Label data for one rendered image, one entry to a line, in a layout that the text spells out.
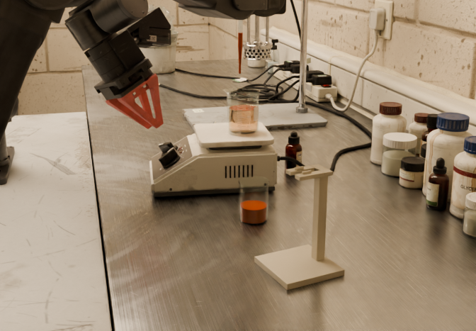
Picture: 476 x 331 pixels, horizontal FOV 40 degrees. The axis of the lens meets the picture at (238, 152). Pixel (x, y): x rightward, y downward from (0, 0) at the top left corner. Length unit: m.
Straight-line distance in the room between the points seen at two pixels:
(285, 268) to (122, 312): 0.20
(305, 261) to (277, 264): 0.04
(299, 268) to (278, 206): 0.22
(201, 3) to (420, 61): 0.76
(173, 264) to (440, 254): 0.34
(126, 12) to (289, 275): 0.42
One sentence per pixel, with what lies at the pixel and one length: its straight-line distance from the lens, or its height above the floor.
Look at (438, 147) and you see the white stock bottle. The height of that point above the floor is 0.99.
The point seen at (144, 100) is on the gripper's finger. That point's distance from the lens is 1.05.
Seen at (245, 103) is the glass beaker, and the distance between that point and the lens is 1.03.
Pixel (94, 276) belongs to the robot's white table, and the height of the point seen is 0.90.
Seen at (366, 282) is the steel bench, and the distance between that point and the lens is 0.80.
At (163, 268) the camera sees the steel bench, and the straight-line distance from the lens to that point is 0.82.
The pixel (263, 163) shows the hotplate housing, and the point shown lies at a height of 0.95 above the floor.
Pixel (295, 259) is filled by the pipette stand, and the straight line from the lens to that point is 0.82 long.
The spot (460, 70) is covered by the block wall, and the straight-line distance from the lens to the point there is 1.30.
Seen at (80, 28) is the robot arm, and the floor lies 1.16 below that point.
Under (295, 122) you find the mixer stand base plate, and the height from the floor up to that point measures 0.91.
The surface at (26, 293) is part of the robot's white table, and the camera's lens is 0.80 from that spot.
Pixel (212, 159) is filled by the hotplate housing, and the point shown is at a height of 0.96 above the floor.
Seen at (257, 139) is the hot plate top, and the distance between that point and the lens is 1.03.
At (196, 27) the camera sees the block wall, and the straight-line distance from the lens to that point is 3.52.
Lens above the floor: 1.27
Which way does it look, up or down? 17 degrees down
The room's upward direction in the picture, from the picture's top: straight up
